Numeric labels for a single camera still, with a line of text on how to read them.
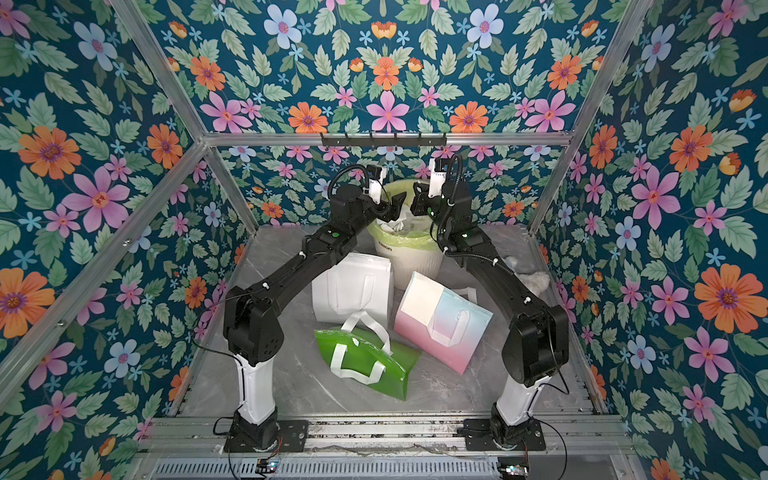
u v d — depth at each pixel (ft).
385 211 2.23
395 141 2.99
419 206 2.30
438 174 2.14
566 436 2.46
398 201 2.42
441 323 2.51
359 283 2.75
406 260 2.77
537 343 1.49
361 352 2.21
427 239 2.57
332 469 2.51
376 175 2.26
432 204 2.25
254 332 1.69
